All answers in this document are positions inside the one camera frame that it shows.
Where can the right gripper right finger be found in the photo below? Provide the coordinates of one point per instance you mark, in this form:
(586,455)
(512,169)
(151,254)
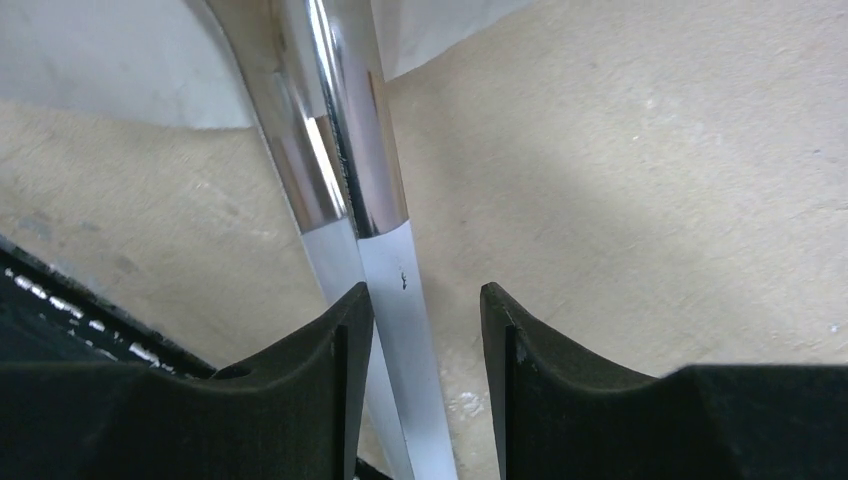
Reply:
(561,411)

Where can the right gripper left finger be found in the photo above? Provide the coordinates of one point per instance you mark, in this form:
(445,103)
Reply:
(199,417)

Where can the patterned white paper bag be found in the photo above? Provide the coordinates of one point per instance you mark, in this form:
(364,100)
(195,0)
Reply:
(165,62)

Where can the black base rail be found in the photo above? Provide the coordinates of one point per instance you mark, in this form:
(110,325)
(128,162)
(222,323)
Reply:
(66,318)

